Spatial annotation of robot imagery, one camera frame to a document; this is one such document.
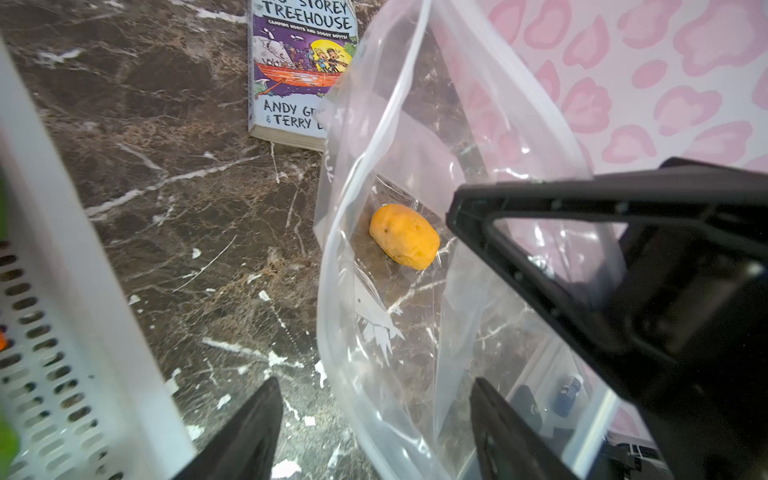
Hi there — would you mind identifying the yellow toy potato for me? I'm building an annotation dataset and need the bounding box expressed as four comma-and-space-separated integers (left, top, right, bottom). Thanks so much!
369, 204, 440, 271

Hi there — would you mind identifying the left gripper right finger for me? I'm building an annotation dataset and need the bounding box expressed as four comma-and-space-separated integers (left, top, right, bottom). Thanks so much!
470, 378, 575, 480

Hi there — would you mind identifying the blue white marker pen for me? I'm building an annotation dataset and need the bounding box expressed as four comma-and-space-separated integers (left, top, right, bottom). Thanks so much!
552, 374, 584, 418

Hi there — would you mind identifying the Treehouse paperback book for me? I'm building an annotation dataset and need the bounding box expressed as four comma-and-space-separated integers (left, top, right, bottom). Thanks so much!
247, 0, 359, 151

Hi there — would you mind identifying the clear zip top bag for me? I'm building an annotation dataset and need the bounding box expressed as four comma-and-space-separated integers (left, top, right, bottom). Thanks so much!
315, 1, 658, 479

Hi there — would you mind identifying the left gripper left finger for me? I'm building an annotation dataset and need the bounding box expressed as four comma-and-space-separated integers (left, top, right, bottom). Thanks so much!
175, 377, 283, 480

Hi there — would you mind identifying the white perforated plastic basket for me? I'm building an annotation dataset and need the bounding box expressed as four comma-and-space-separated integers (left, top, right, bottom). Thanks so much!
1, 51, 195, 479

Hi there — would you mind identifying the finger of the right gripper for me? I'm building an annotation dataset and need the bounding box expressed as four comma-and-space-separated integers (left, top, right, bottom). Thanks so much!
446, 157, 767, 479

